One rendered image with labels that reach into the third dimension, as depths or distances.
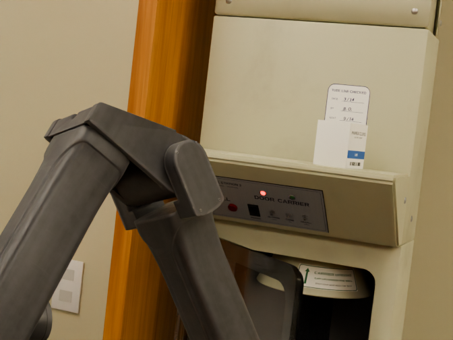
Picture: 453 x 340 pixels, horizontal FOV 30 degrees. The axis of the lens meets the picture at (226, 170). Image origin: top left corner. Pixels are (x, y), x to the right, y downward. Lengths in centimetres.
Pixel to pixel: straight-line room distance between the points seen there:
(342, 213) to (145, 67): 35
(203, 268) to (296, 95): 49
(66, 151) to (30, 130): 122
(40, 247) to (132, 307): 59
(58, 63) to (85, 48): 8
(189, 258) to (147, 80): 48
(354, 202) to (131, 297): 37
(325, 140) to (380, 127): 10
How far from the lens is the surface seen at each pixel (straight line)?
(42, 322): 111
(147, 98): 122
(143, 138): 76
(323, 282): 125
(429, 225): 163
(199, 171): 77
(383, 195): 110
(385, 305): 121
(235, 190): 118
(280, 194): 115
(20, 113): 197
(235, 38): 127
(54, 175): 72
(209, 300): 80
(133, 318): 129
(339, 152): 112
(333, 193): 112
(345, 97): 121
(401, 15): 121
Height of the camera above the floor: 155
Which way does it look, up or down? 3 degrees down
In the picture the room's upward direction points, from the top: 6 degrees clockwise
